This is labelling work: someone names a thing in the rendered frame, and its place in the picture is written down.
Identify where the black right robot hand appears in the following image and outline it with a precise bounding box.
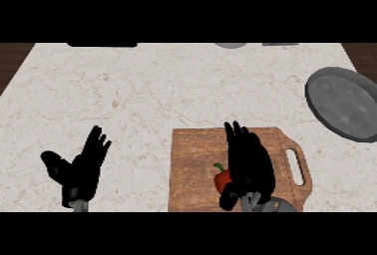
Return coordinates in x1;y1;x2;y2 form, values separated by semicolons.
218;121;277;212

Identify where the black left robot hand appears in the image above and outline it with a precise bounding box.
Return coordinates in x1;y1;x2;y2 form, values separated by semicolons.
40;125;114;209

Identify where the red bell pepper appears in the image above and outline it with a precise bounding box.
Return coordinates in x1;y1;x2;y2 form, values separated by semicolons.
212;162;232;195

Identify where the brown wooden cutting board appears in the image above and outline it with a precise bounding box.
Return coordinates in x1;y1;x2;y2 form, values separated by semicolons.
167;127;314;213

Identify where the grey round pan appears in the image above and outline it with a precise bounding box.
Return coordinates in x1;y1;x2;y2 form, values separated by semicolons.
303;66;377;143

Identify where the grey round object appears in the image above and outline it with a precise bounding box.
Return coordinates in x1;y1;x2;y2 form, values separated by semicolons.
213;42;249;50

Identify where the dark blue-grey flat object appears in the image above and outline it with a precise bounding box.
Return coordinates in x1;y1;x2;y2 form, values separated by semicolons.
261;42;300;47

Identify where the black flat appliance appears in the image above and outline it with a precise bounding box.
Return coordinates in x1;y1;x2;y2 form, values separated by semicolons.
67;42;139;48

